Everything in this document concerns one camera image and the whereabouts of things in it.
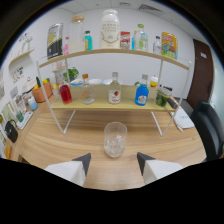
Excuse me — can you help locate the red white can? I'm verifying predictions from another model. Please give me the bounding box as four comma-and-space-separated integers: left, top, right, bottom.
119, 31, 132, 51

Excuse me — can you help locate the clear bottle orange cap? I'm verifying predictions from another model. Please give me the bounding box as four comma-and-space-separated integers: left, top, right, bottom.
81, 73, 95, 105

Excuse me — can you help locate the black chair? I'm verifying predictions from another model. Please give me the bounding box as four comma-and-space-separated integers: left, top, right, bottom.
190, 100, 224, 161

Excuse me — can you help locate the white bowl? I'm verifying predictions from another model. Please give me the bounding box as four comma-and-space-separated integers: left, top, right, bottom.
88, 78, 104, 86

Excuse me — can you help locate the clear bottle green cap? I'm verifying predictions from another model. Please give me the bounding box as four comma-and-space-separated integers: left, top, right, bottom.
135, 23, 149, 52

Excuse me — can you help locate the blue liquid bottle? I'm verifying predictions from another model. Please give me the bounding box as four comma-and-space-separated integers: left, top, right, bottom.
134, 73, 150, 107

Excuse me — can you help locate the clear bottle red label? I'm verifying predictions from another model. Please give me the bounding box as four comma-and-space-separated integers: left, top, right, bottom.
108, 71, 122, 105

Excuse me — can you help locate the black handbag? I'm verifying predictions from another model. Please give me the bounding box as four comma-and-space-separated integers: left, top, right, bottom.
4, 119, 19, 144

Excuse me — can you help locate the green potted plant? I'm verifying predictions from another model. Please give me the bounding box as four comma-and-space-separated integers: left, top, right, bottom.
63, 66, 80, 82

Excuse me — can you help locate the orange plant pot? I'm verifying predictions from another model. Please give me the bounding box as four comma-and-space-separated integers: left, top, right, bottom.
32, 79, 54, 103

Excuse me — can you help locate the black snack bag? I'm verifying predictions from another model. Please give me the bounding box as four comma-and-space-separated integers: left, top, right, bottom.
46, 23, 64, 60

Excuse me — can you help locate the clear drinking glass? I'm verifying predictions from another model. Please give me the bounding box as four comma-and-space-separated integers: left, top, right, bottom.
103, 121, 128, 159

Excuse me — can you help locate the small blue drink bottle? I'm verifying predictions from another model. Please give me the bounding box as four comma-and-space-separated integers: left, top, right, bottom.
131, 30, 138, 51

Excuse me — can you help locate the yellow snack bag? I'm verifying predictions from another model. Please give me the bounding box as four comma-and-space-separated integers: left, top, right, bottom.
161, 31, 179, 60

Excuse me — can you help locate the large white bottle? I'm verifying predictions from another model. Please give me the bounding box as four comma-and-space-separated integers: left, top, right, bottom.
99, 8, 121, 50

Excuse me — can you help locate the yellow cup white lid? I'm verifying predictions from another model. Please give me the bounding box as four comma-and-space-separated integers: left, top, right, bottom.
149, 75, 159, 88

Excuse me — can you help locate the light blue cup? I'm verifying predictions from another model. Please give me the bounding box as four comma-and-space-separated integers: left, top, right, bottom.
27, 96, 39, 112

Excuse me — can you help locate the wooden wall shelf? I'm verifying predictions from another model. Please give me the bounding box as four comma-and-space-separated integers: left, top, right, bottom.
8, 49, 36, 68

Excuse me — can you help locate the white notebook pouch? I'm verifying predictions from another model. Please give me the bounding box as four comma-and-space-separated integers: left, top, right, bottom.
169, 106, 195, 132

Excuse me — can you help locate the pink bottle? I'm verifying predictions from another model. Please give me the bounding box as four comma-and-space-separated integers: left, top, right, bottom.
63, 36, 70, 56

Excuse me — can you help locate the glass jar cork lid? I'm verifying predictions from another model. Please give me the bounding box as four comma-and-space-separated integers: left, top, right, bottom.
68, 14, 86, 54

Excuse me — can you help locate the small clear water bottle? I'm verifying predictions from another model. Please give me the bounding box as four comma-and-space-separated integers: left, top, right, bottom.
152, 35, 163, 56

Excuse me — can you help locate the teal bottle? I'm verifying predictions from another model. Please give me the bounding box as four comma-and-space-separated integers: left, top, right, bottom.
84, 30, 93, 52

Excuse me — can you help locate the brown door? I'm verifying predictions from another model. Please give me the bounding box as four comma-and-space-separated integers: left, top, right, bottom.
186, 39, 214, 109

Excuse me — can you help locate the red liquid bottle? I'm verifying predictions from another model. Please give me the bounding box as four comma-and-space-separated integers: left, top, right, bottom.
59, 79, 73, 105

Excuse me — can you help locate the white kettle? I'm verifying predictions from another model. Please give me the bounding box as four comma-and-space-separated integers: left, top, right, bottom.
21, 78, 38, 94

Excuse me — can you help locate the two-tier wooden shelf rack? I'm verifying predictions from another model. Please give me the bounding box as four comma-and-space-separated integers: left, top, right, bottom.
35, 48, 193, 138

